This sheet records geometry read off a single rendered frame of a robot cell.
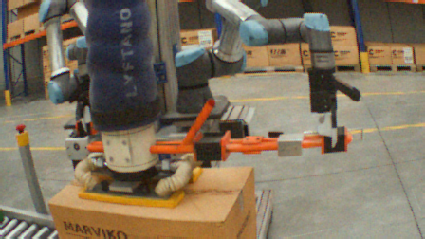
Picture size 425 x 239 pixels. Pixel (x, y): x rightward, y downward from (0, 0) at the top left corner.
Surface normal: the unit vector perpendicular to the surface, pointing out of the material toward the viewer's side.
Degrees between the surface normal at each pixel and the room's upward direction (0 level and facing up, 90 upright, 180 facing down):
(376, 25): 90
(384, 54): 90
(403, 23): 90
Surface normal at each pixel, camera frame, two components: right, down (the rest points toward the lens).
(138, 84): 0.57, -0.14
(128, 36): 0.49, 0.44
